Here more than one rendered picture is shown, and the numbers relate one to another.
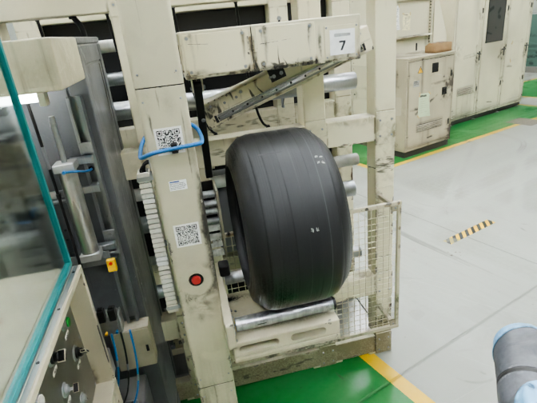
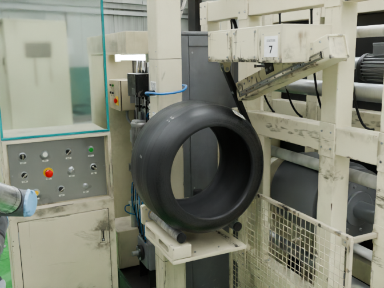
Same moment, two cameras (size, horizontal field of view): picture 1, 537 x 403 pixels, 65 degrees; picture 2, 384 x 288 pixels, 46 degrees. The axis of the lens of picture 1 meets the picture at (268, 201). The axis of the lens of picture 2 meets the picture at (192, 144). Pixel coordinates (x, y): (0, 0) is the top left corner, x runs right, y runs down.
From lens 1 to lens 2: 211 cm
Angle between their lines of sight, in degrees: 72
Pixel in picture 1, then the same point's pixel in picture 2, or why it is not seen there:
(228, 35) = (222, 35)
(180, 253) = not seen: hidden behind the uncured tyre
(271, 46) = (238, 45)
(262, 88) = (262, 78)
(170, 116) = (154, 75)
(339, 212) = (150, 152)
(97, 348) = (108, 176)
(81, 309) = (107, 153)
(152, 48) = (152, 39)
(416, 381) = not seen: outside the picture
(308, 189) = (151, 132)
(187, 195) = not seen: hidden behind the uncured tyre
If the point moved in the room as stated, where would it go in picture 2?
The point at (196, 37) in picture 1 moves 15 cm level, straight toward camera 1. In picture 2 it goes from (212, 35) to (183, 35)
